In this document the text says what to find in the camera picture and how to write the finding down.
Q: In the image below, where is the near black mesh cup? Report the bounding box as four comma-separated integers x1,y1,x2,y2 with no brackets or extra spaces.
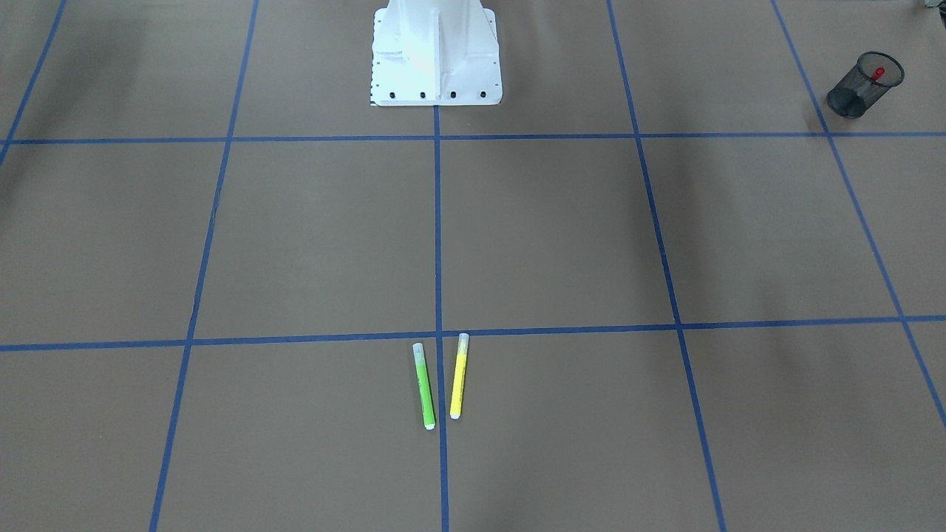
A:
826,51,905,119

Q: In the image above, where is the green highlighter pen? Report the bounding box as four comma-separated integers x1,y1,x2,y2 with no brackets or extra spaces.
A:
412,343,436,431

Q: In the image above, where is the white camera stand base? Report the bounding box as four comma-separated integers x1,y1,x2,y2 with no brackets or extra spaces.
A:
370,1,503,106

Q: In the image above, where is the brown paper table mat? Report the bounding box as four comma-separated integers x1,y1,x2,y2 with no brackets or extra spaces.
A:
2,1,944,531

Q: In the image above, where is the yellow highlighter pen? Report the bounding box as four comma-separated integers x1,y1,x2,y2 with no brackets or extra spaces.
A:
449,332,470,420

